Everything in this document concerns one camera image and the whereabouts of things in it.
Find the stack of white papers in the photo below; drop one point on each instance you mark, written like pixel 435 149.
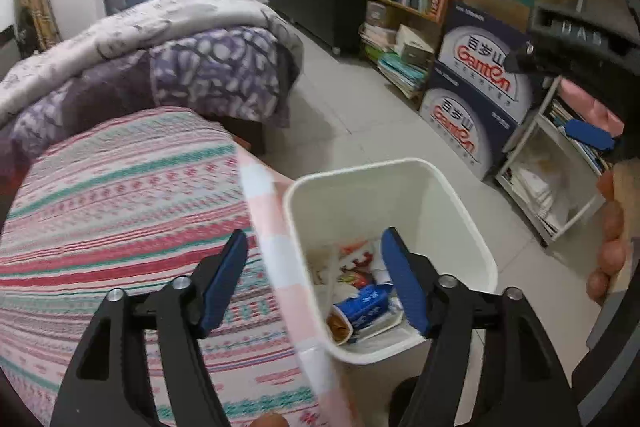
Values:
pixel 530 187

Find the pink checked sheet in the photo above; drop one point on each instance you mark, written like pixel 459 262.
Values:
pixel 270 227

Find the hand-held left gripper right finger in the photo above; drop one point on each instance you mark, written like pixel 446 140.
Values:
pixel 402 282

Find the white shelf rack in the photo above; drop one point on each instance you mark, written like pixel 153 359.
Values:
pixel 520 142

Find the white plastic bin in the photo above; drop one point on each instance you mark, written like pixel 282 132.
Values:
pixel 360 192

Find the grey cartoon quilt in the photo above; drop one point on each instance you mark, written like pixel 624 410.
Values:
pixel 175 12

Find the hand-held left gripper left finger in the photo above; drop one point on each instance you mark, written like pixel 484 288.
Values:
pixel 225 282

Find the blue white carton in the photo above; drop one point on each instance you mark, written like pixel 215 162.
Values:
pixel 460 127
pixel 480 52

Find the striped woven blanket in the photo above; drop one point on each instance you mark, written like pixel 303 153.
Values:
pixel 125 207

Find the pink cloth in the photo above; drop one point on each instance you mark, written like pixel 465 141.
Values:
pixel 590 104

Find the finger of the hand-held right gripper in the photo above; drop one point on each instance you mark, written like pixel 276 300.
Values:
pixel 520 57
pixel 590 134

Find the purple patterned blanket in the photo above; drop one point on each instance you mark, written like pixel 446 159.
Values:
pixel 215 67

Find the red noodle packet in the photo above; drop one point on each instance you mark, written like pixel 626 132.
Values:
pixel 352 278

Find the plaid coat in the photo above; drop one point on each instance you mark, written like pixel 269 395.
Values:
pixel 37 2

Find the blue carton box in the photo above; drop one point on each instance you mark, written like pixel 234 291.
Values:
pixel 367 307

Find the person's right hand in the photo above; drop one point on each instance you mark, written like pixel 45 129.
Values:
pixel 610 237

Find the black storage bench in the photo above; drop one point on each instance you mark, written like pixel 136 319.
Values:
pixel 320 7

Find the stack of books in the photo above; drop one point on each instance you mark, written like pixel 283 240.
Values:
pixel 400 67

